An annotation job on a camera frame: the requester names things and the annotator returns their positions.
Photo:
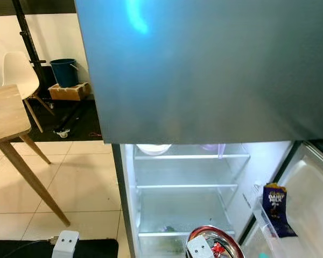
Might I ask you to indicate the small wooden box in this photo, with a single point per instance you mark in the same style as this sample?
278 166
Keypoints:
70 92

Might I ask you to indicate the pale purple plastic tab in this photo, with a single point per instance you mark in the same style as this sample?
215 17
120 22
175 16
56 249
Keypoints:
221 150

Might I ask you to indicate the clear fridge door bin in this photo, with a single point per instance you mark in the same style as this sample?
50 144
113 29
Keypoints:
269 242

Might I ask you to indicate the blue plastic bucket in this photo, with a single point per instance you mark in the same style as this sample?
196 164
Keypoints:
63 75

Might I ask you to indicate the black foam floor mat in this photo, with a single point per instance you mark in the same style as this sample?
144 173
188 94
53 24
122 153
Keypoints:
81 121

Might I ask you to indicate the teal round cap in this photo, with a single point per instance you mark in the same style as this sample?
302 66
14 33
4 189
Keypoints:
264 255

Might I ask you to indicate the light wooden dining table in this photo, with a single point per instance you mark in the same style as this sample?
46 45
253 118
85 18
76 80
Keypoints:
8 115

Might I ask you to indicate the glass fridge shelf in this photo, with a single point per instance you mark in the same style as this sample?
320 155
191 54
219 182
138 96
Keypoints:
188 157
183 186
167 234

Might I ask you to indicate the small caster wheel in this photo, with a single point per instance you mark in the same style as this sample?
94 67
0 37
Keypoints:
62 133

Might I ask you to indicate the white plastic chair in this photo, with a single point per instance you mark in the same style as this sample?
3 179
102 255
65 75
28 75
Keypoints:
16 70

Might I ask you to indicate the open fridge compartment door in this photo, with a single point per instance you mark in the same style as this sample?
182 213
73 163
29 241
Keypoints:
312 188

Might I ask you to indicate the shiny steel bowl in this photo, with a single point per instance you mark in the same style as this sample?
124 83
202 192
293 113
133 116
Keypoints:
231 247

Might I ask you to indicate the white bowl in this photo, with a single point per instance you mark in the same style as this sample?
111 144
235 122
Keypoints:
153 148

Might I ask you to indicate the grey fridge cabinet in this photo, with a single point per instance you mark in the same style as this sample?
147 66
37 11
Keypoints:
264 172

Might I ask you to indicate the grey freezer door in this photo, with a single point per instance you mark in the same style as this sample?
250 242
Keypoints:
204 70

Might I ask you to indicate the black metal stand post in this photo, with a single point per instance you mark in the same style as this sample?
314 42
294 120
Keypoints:
25 32

